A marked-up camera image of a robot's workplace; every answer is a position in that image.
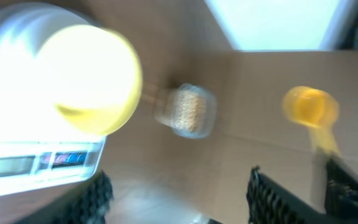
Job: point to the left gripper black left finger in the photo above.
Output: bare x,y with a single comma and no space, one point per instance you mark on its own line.
87,203

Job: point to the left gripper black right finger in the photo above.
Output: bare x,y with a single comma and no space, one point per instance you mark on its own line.
269,202

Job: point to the white digital kitchen scale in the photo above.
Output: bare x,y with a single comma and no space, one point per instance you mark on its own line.
38,147

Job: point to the clear plastic bean container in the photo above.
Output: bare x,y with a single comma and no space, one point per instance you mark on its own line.
166,105

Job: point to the pile of soybeans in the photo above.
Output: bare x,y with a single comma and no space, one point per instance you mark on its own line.
190,112

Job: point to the yellow plastic bowl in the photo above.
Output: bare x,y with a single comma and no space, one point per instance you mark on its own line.
95,77

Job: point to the yellow measuring scoop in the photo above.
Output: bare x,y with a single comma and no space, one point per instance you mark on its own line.
317,111

